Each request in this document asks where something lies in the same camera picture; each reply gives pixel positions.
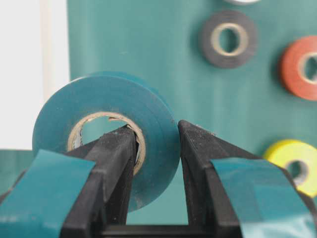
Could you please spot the white plastic tray case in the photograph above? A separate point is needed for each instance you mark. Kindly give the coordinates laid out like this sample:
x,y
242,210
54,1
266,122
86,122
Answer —
x,y
34,63

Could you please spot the yellow tape roll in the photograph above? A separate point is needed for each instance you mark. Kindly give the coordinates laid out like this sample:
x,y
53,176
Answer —
x,y
299,159

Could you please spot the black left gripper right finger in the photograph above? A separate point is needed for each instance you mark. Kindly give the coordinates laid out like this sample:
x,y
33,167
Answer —
x,y
236,194

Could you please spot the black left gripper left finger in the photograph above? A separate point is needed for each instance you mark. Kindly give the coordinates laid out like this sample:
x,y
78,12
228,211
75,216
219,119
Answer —
x,y
72,195

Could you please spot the orange-red tape roll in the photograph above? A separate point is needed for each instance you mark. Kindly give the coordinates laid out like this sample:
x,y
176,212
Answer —
x,y
292,68

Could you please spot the white tape roll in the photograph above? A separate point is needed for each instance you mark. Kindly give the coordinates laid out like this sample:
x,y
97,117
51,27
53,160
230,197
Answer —
x,y
242,2

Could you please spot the teal tape roll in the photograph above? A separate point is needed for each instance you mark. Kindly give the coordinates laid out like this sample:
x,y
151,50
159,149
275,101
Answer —
x,y
120,95

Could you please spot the black tape roll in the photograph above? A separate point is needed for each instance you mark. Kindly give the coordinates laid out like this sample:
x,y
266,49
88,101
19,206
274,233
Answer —
x,y
242,26

